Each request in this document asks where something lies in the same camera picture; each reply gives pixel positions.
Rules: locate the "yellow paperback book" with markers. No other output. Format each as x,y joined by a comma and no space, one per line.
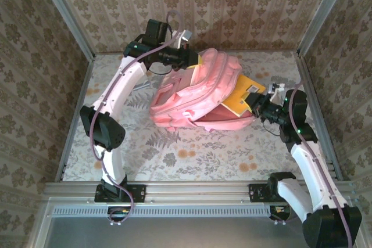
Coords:
241,94

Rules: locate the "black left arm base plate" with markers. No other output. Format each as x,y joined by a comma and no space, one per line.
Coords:
139,192

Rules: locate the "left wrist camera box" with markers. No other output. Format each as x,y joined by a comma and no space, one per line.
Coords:
183,37

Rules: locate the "grey metal shelf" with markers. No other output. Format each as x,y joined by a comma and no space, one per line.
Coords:
189,233

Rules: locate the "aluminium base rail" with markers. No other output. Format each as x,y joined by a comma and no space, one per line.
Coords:
197,192

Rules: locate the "pink backpack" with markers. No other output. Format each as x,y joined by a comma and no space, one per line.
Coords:
203,94

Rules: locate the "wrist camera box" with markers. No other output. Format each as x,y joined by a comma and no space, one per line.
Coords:
183,37
276,89

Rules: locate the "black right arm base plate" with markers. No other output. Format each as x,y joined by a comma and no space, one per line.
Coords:
255,194

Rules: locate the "grey white notebook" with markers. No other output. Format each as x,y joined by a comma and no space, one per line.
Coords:
142,85

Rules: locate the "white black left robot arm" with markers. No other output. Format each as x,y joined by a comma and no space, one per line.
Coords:
101,129

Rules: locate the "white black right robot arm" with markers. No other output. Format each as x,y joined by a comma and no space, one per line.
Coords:
331,227

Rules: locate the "aluminium frame post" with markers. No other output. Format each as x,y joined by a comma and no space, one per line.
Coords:
67,12
325,10

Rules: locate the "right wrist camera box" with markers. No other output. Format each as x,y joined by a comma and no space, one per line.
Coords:
276,89

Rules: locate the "floral tablecloth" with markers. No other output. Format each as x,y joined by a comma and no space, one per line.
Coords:
203,158

